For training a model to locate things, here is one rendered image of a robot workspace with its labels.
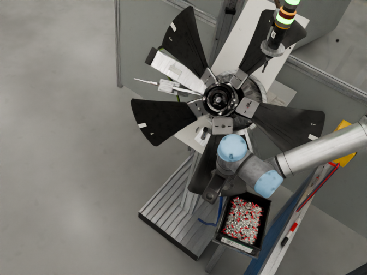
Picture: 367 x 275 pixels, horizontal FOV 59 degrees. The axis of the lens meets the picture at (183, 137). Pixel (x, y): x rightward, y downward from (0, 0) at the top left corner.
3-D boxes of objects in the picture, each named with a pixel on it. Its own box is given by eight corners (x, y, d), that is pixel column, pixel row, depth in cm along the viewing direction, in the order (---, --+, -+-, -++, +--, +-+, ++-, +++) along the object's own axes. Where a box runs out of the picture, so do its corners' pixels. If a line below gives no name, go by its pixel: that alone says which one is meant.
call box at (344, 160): (331, 134, 146) (343, 118, 138) (352, 146, 143) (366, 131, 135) (319, 156, 137) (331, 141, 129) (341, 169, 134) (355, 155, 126)
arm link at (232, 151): (236, 166, 85) (212, 145, 88) (232, 178, 95) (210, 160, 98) (255, 145, 87) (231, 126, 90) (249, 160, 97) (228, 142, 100)
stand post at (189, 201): (182, 207, 221) (208, 118, 150) (193, 215, 218) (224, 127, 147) (178, 212, 218) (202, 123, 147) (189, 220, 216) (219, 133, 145)
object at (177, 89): (210, 100, 130) (134, 81, 141) (212, 94, 129) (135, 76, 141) (209, 100, 128) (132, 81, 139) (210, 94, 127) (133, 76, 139)
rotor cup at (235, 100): (208, 82, 127) (197, 78, 115) (246, 81, 122) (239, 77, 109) (207, 119, 128) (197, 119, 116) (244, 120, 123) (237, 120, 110)
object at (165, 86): (161, 90, 138) (163, 80, 137) (174, 93, 136) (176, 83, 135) (158, 89, 135) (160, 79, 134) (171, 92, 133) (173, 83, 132)
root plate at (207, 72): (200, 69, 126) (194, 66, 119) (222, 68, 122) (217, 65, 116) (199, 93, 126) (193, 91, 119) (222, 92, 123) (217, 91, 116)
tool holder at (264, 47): (257, 37, 99) (268, 6, 91) (279, 40, 99) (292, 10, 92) (261, 55, 93) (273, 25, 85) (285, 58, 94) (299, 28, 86)
